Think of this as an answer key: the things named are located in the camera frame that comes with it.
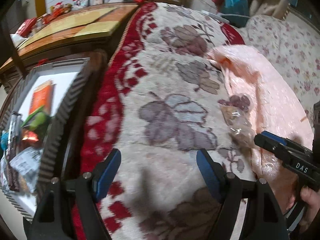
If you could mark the white tray with striped rim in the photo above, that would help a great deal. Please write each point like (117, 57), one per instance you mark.
(69, 77)

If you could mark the pink quilted blanket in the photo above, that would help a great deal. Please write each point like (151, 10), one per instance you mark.
(275, 109)

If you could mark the person's right hand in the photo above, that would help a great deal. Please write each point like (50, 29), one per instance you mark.
(312, 199)

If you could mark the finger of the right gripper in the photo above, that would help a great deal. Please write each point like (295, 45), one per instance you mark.
(278, 150)
(275, 140)

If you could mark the red gold snack packet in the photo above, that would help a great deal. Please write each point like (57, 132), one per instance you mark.
(29, 137)

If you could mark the grey white snack packet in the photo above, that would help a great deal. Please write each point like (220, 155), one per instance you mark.
(27, 162)

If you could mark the orange cracker pack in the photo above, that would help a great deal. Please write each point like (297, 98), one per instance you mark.
(42, 97)

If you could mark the framed photo on table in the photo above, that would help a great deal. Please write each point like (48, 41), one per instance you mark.
(79, 4)

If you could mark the clear bag of red dates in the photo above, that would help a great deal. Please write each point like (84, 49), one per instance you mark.
(242, 101)

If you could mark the black Nescafe coffee stick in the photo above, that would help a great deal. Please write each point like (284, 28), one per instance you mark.
(13, 135)

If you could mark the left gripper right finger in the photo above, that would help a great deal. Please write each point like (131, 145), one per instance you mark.
(226, 188)

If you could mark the red toy figurines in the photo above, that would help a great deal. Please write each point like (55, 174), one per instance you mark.
(55, 11)

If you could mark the red cream floral blanket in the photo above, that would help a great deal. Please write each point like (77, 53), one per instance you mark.
(159, 103)

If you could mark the clear bag of walnut snacks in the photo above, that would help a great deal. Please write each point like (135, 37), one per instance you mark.
(240, 128)

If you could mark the dark green snack packet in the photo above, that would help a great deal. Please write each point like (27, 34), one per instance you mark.
(13, 179)

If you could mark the green black matcha packet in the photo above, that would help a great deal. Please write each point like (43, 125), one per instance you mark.
(38, 121)

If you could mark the light blue sachima packet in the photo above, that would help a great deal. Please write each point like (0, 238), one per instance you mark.
(4, 141)

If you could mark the wooden coffee table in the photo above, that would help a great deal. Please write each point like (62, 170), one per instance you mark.
(98, 26)

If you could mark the teal plastic bag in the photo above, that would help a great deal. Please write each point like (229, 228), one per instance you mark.
(236, 12)

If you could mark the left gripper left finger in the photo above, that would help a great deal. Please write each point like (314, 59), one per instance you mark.
(90, 188)

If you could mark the floral white bedsheet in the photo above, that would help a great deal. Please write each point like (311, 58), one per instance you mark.
(292, 50)

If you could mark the red gift box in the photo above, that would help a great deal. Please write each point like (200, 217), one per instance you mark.
(26, 27)

